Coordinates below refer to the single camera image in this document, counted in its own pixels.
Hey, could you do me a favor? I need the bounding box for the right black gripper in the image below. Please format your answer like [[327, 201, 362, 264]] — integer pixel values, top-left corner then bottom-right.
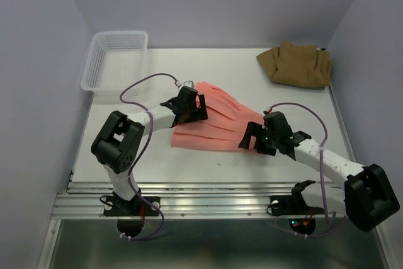
[[239, 121, 278, 156]]

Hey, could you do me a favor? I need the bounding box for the pink skirt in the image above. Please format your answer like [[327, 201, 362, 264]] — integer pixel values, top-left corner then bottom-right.
[[171, 81, 263, 152]]

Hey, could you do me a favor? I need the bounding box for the tan brown skirt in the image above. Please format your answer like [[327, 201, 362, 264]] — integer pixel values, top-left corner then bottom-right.
[[256, 41, 332, 89]]

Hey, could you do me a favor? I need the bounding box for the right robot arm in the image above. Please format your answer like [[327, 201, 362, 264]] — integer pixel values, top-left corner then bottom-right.
[[239, 112, 400, 232]]

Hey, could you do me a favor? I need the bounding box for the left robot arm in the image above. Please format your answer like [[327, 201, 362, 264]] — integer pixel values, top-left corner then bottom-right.
[[91, 86, 208, 215]]

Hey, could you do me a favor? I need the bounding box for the white perforated plastic basket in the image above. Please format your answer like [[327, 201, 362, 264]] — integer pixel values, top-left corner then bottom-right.
[[81, 30, 149, 96]]

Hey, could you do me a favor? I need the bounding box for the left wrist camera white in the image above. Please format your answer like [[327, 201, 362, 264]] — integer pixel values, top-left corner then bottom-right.
[[175, 80, 195, 88]]

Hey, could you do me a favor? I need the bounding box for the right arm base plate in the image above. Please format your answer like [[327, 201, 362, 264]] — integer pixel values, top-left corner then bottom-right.
[[266, 195, 297, 217]]

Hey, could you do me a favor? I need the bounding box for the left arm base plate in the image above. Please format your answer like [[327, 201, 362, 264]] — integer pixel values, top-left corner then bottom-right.
[[99, 194, 159, 217]]

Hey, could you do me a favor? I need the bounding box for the aluminium mounting rail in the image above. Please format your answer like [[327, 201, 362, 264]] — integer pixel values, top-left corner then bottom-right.
[[50, 182, 383, 221]]

